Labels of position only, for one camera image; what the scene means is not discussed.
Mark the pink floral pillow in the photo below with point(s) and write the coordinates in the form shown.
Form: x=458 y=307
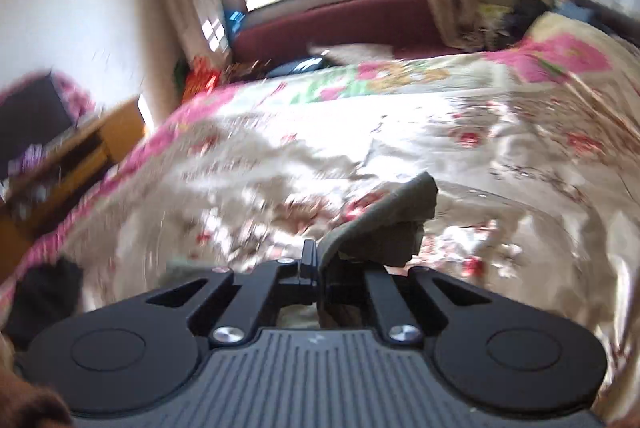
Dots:
x=570 y=52

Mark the white plastic bag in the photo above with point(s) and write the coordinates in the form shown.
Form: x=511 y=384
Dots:
x=492 y=15

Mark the floral satin bedspread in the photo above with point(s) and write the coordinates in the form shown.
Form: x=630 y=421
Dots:
x=300 y=147

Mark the grey cushion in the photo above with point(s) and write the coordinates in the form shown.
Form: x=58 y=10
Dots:
x=350 y=52

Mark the wooden cabinet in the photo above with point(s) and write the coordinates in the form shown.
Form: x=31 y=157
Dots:
x=75 y=173

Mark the person's brown fuzzy clothing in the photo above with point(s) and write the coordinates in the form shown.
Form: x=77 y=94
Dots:
x=27 y=388

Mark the black shiny bag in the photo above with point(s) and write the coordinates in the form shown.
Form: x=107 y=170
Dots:
x=295 y=66

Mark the teal bag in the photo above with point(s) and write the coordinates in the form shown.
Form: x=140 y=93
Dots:
x=235 y=20

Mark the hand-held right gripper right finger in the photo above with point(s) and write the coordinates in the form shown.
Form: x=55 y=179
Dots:
x=380 y=298

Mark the red bag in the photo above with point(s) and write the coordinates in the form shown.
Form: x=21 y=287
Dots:
x=200 y=77

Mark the black screen with pink cover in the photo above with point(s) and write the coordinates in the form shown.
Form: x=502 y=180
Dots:
x=32 y=117

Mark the grey-green pants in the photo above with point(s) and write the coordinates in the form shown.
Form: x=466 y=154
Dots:
x=395 y=218

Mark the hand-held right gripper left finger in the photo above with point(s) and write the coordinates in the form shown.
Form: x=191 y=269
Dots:
x=310 y=260

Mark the maroon sofa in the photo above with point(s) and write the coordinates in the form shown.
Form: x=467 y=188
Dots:
x=340 y=25

